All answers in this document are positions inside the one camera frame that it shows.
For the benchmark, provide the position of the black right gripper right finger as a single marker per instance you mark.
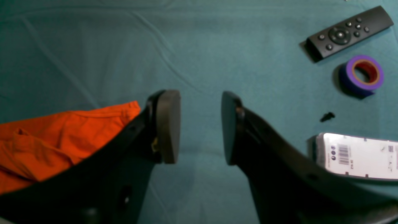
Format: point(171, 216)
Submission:
point(286, 186)

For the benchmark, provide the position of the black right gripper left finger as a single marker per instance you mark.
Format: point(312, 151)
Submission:
point(109, 187)

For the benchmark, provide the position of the orange t-shirt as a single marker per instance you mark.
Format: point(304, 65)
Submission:
point(34, 150)

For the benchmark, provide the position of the black screw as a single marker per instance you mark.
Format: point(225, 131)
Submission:
point(327, 117)

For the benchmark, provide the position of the white box with barcode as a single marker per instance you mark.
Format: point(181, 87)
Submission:
point(357, 157)

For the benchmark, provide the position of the purple tape roll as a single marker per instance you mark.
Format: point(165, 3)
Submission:
point(362, 75)

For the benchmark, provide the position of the blue table cloth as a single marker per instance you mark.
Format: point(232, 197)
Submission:
point(59, 55)

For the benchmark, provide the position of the grey remote control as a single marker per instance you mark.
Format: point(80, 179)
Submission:
point(349, 32)

